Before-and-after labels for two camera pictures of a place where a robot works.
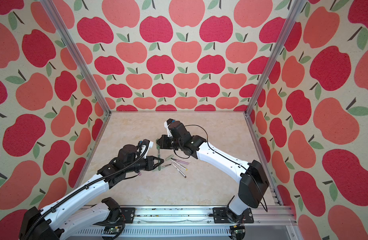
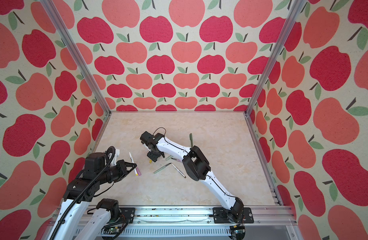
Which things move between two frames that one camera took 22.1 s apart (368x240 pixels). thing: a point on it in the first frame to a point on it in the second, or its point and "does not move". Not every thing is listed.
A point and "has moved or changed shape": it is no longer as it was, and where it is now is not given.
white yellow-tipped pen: (177, 164) has moved or changed shape
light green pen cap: (169, 157) does not move
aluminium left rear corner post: (77, 53) does not move
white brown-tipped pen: (180, 172) does not move
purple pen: (181, 161) does not move
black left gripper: (150, 162) to (122, 165)
